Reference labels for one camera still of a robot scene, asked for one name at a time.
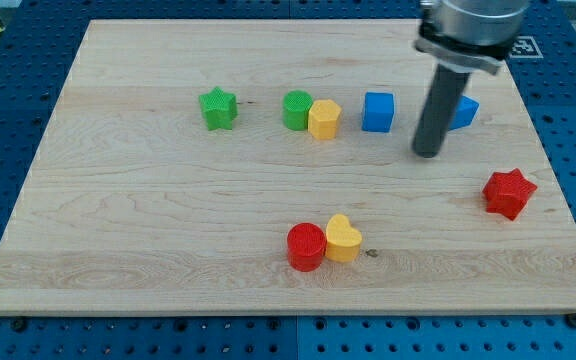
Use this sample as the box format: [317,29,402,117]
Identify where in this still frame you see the yellow heart block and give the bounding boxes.
[325,214,363,263]

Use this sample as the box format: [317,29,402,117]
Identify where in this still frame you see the blue cube block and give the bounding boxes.
[362,92,395,133]

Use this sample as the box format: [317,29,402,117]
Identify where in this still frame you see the blue triangular block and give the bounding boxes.
[449,95,480,130]

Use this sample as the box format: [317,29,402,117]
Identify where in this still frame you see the red star block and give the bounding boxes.
[482,168,538,221]

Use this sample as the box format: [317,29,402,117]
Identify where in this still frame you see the light wooden board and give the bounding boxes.
[0,20,576,316]

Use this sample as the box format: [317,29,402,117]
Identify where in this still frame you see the white fiducial marker tag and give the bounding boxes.
[509,35,543,59]

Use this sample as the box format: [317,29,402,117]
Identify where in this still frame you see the green star block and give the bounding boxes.
[198,87,238,131]

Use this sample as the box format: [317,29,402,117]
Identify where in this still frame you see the yellow hexagon block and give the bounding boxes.
[308,99,342,140]

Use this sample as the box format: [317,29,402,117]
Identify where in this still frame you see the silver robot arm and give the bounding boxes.
[414,0,529,75]

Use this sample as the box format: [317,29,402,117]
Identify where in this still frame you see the green cylinder block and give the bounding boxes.
[282,90,313,131]

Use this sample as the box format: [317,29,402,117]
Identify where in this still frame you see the red cylinder block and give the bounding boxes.
[287,222,327,272]

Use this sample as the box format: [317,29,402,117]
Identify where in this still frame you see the dark grey cylindrical pointer rod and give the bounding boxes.
[412,64,470,158]

